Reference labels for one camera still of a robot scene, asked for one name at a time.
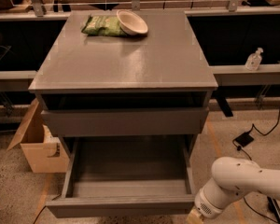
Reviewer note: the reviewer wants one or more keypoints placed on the grey top drawer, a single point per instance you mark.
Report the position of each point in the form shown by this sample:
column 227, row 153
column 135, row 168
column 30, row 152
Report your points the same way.
column 83, row 123

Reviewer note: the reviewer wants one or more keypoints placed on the padded gripper body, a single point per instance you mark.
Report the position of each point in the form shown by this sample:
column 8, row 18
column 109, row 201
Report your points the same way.
column 204, row 203

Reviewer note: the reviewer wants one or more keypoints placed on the grey drawer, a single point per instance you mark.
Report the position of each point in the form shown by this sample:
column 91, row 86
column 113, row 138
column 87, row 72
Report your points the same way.
column 127, row 176
column 83, row 123

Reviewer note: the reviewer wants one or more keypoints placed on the black power adapter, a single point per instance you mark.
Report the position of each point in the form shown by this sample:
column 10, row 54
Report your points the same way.
column 244, row 139

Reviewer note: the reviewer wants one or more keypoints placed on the clear sanitizer pump bottle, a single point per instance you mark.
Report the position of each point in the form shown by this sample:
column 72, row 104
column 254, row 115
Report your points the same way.
column 253, row 61

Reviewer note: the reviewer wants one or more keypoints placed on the green snack bag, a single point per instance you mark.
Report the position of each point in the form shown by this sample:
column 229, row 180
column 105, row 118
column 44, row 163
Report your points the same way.
column 102, row 25

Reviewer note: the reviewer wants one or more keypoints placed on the black tool on floor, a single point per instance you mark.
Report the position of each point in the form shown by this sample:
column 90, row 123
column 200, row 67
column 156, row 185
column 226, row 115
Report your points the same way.
column 274, row 207

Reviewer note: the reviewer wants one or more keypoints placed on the white bowl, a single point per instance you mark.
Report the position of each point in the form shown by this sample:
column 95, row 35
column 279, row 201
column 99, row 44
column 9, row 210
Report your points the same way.
column 131, row 23

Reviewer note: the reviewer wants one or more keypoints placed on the grey drawer cabinet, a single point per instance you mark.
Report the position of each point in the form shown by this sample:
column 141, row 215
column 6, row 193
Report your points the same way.
column 165, row 68

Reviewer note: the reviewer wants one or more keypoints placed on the cardboard box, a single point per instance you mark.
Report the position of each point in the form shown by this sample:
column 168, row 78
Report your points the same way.
column 44, row 153

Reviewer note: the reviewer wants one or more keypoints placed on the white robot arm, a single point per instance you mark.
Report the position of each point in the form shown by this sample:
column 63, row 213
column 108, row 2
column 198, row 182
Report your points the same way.
column 231, row 180

